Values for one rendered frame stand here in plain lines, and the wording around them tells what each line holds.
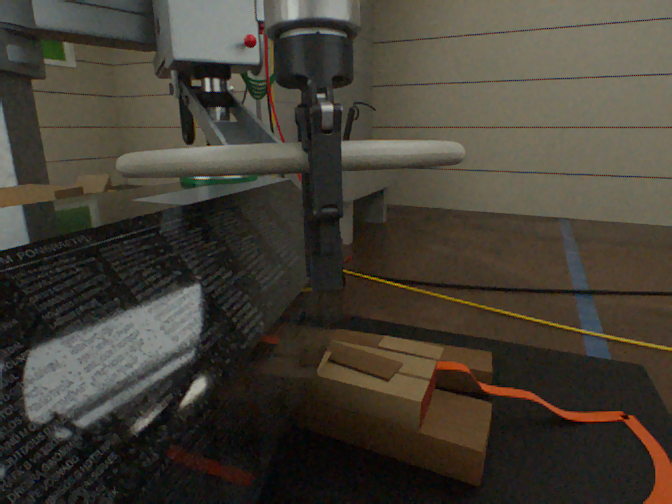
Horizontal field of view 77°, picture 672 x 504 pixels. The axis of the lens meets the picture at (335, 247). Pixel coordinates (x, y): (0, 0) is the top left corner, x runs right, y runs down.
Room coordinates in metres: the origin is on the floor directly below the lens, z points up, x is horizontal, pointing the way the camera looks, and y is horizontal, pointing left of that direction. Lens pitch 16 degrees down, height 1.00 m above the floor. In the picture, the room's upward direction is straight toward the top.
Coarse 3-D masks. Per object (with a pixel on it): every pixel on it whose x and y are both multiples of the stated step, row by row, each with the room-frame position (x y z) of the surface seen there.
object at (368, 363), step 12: (336, 348) 1.34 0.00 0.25; (348, 348) 1.34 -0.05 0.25; (324, 360) 1.25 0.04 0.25; (336, 360) 1.26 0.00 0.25; (348, 360) 1.26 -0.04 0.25; (360, 360) 1.26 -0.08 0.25; (372, 360) 1.26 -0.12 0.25; (384, 360) 1.26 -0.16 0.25; (372, 372) 1.19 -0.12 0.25; (384, 372) 1.19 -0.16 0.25; (396, 372) 1.20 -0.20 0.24
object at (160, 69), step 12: (156, 0) 1.46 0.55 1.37; (156, 12) 1.50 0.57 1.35; (156, 24) 1.55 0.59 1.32; (156, 36) 1.60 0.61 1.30; (156, 60) 1.70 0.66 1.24; (156, 72) 1.78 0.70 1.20; (168, 72) 1.67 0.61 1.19; (180, 72) 1.67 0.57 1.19; (192, 72) 1.67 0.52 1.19; (228, 84) 1.43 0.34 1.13
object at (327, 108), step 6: (318, 96) 0.40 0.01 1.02; (324, 96) 0.40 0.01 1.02; (318, 102) 0.39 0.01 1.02; (324, 102) 0.38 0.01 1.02; (324, 108) 0.37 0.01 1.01; (330, 108) 0.37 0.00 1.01; (324, 114) 0.37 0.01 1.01; (330, 114) 0.37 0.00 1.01; (324, 120) 0.37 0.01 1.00; (330, 120) 0.37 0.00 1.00; (324, 126) 0.37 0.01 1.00; (330, 126) 0.37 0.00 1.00
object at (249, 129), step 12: (180, 84) 1.41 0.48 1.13; (192, 96) 1.21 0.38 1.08; (192, 108) 1.21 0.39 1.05; (240, 108) 1.17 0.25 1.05; (204, 120) 1.04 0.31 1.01; (240, 120) 1.18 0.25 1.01; (252, 120) 1.07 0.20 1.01; (204, 132) 1.05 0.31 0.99; (216, 132) 0.92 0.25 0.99; (228, 132) 1.08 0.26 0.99; (240, 132) 1.09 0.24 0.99; (252, 132) 1.07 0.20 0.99; (264, 132) 0.98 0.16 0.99; (216, 144) 0.92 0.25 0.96; (228, 144) 0.85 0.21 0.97; (240, 144) 1.00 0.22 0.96
